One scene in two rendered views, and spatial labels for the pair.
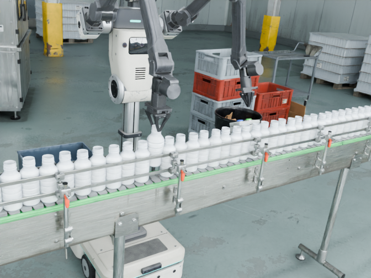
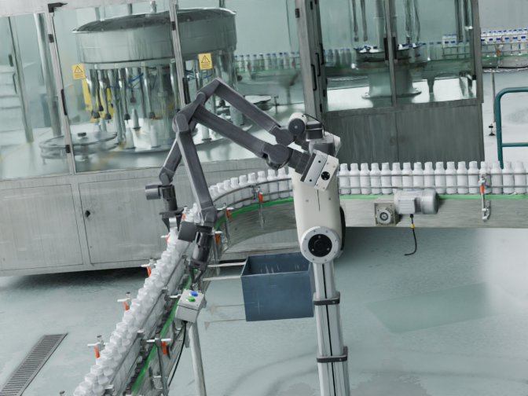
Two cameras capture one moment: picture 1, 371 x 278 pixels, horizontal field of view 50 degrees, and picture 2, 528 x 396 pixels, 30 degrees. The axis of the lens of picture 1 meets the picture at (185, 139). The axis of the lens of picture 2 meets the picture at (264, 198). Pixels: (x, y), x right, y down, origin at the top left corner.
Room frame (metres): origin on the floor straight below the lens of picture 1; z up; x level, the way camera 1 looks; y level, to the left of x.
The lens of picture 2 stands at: (4.55, -2.68, 2.30)
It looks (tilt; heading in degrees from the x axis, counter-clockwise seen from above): 13 degrees down; 132
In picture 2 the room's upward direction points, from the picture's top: 6 degrees counter-clockwise
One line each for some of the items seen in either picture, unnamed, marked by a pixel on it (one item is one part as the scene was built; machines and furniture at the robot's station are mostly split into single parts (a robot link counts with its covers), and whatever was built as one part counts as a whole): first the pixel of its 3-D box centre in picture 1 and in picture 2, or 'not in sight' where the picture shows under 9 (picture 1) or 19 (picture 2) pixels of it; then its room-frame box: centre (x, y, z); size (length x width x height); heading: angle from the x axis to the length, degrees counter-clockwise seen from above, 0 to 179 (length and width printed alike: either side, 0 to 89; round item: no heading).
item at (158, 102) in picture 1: (158, 100); (170, 205); (1.43, 0.11, 1.32); 0.10 x 0.07 x 0.07; 36
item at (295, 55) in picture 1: (283, 75); not in sight; (6.41, -1.48, 0.49); 1.05 x 0.55 x 0.99; 126
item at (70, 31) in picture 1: (64, 21); not in sight; (10.83, 3.50, 0.50); 1.24 x 1.03 x 1.00; 129
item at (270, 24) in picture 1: (269, 36); not in sight; (11.65, -2.07, 0.55); 0.40 x 0.40 x 1.10; 36
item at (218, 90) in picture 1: (226, 83); not in sight; (4.19, -0.37, 0.78); 0.61 x 0.41 x 0.22; 133
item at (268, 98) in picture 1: (263, 96); not in sight; (4.68, -0.88, 0.55); 0.61 x 0.41 x 0.22; 129
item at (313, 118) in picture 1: (311, 129); (130, 339); (1.99, -0.65, 1.08); 0.06 x 0.06 x 0.17
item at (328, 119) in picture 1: (325, 126); (122, 353); (2.06, -0.75, 1.08); 0.06 x 0.06 x 0.17
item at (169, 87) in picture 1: (167, 78); (158, 185); (1.40, 0.09, 1.41); 0.12 x 0.09 x 0.12; 36
